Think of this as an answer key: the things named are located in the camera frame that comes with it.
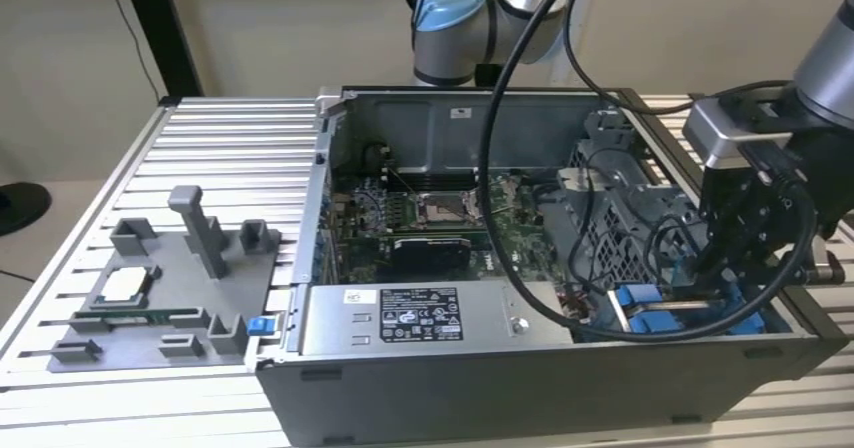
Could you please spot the hard disk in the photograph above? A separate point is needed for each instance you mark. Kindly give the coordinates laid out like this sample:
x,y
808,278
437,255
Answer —
x,y
637,295

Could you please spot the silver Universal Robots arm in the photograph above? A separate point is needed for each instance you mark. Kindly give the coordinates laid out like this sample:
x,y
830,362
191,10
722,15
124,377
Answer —
x,y
454,53

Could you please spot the grey metal disk bay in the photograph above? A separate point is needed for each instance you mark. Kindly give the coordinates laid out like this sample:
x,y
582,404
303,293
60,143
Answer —
x,y
621,258

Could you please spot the black RAM slot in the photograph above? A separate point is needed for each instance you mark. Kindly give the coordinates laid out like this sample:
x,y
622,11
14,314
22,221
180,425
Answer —
x,y
427,180

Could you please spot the green motherboard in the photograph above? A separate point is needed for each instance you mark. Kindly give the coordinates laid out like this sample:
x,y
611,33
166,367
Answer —
x,y
527,238

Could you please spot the black connector block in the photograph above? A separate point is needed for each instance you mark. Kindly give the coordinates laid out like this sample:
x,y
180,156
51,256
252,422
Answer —
x,y
489,75

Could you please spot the CPU socket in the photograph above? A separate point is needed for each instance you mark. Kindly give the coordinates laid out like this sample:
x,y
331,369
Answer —
x,y
437,213

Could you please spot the silver power supply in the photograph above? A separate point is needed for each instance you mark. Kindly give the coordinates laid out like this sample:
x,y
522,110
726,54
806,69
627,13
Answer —
x,y
481,318

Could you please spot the black power supply label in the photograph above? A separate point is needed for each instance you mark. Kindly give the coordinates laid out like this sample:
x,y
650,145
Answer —
x,y
421,315

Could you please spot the open grey PC case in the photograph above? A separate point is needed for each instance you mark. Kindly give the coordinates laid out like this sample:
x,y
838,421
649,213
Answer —
x,y
467,398

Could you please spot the white barcode sticker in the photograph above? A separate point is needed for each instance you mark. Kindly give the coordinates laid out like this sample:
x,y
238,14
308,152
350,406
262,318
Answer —
x,y
359,296

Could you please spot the blue case latch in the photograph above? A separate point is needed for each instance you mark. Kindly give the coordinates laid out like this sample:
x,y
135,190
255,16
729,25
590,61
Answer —
x,y
260,326

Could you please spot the grey parts rack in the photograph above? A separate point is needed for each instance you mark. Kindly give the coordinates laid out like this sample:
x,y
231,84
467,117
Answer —
x,y
167,288

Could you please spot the green RAM stick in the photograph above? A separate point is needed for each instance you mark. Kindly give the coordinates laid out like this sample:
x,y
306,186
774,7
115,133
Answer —
x,y
150,316

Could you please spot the silver CPU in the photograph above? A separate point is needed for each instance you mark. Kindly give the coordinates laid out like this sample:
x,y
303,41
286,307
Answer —
x,y
123,285

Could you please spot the black round stand foot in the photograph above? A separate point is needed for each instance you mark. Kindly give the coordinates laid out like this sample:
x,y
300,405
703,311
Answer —
x,y
23,208

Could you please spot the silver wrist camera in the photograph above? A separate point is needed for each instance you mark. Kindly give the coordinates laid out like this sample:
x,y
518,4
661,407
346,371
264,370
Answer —
x,y
714,133

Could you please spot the white case wall sticker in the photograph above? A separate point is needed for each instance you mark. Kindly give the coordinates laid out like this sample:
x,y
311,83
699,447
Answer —
x,y
461,113

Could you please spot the black metal post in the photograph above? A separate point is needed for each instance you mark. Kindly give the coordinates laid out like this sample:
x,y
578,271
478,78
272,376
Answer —
x,y
163,28

